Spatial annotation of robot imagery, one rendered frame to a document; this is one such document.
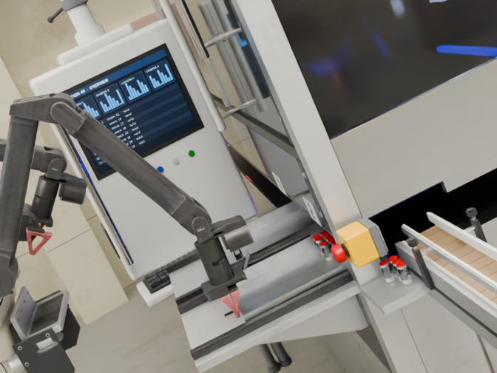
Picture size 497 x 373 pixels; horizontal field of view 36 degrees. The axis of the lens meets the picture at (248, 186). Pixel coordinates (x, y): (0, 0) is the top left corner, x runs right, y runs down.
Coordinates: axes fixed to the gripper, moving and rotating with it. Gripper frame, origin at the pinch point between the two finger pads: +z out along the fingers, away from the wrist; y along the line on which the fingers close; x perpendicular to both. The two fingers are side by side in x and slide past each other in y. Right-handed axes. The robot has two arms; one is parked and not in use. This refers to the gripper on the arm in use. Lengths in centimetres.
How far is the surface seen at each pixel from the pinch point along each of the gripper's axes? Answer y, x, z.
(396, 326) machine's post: 31.7, -11.8, 13.8
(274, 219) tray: 22, 54, 0
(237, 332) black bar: -1.7, -7.7, 1.0
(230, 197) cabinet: 15, 92, -2
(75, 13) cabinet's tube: -9, 95, -79
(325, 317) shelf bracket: 18.7, -1.9, 9.3
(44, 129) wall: -61, 334, -27
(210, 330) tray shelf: -7.3, 3.4, 2.5
